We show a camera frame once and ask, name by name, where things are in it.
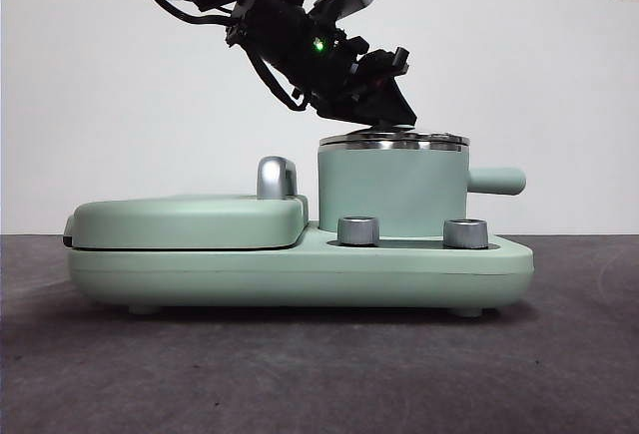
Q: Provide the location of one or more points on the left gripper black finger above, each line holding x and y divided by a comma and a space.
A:
379, 107

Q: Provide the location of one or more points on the glass lid with green knob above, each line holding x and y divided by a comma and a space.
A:
439, 138

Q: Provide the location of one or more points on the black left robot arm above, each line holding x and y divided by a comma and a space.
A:
279, 20

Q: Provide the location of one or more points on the mint green steamer pot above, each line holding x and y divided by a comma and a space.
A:
389, 184

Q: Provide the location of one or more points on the silver control knob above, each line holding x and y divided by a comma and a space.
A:
465, 233
357, 231

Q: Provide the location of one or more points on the mint green breakfast machine base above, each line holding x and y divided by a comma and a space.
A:
299, 274

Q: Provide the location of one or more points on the mint green griddle cover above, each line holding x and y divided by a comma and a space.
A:
175, 219

